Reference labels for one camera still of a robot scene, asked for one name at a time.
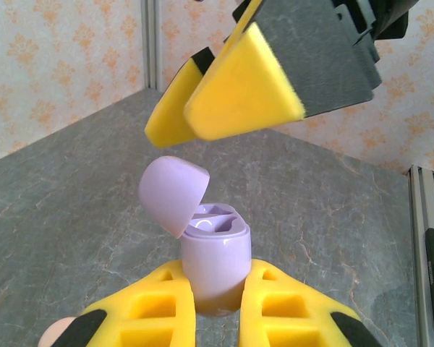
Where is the aluminium frame post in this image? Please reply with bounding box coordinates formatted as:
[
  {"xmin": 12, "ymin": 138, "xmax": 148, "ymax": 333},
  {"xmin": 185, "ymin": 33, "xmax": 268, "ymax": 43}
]
[{"xmin": 140, "ymin": 0, "xmax": 163, "ymax": 91}]

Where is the purple earbud charging case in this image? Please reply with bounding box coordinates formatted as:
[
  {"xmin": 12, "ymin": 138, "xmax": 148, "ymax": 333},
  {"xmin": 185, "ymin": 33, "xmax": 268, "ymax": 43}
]
[{"xmin": 137, "ymin": 155, "xmax": 253, "ymax": 319}]

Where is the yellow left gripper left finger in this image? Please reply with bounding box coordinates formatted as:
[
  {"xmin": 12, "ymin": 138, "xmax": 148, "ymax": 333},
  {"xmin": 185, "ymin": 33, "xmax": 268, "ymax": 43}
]
[{"xmin": 56, "ymin": 259, "xmax": 197, "ymax": 347}]

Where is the pink earbud charging case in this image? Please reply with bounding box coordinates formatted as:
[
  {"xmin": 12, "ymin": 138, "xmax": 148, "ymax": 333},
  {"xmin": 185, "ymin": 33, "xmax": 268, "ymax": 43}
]
[{"xmin": 39, "ymin": 317, "xmax": 81, "ymax": 347}]

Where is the aluminium side rail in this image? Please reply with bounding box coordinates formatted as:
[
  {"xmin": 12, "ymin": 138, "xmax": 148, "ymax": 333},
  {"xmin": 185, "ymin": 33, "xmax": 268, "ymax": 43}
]
[{"xmin": 407, "ymin": 164, "xmax": 434, "ymax": 347}]

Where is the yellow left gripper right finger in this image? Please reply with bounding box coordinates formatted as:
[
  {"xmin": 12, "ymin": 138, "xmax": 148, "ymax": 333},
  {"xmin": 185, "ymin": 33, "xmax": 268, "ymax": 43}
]
[{"xmin": 238, "ymin": 258, "xmax": 383, "ymax": 347}]

